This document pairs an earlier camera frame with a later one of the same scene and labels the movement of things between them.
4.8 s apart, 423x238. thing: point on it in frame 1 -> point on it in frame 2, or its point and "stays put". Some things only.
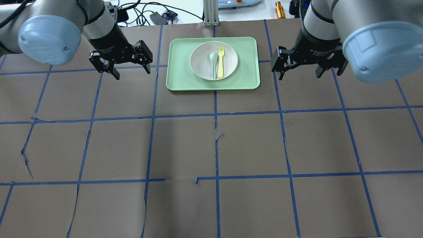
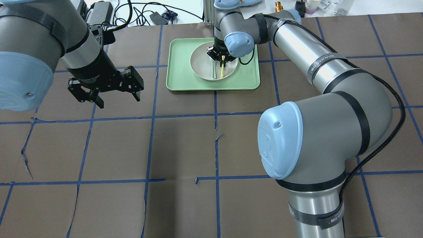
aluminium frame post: (211, 13) stays put
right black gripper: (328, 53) -> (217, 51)
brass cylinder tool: (279, 10) stays put
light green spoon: (213, 57) stays put
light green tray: (180, 76) stays put
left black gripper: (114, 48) -> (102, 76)
